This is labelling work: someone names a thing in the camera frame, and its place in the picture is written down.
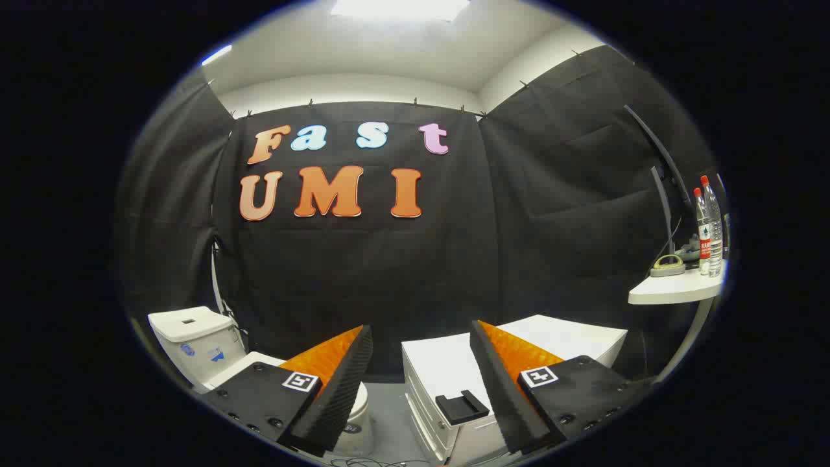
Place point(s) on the small ceiling light panel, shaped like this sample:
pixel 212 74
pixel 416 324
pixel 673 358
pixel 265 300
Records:
pixel 217 55

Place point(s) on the large ceiling light panel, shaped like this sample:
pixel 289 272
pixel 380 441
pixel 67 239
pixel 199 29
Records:
pixel 399 8

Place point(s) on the black holder block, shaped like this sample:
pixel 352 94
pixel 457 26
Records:
pixel 460 408

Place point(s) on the black backdrop cloth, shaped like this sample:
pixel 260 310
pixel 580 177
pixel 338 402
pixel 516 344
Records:
pixel 389 272

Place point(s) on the clear bottle with red label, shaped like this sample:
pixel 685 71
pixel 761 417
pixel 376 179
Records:
pixel 703 240

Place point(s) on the white round-edged table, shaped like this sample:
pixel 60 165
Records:
pixel 674 288

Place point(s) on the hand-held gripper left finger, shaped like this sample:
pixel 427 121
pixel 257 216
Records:
pixel 337 389

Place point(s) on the short black curved bar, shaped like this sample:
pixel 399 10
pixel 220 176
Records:
pixel 664 207

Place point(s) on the tall clear bottle red cap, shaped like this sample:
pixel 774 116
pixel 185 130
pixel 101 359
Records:
pixel 715 220

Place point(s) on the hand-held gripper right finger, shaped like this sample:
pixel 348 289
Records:
pixel 499 389

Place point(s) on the long black curved bar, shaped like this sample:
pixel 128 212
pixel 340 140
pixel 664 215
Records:
pixel 661 152

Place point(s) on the white drawer cabinet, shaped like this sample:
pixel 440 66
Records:
pixel 570 337

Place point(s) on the white toilet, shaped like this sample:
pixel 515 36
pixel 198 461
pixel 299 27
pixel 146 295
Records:
pixel 194 344

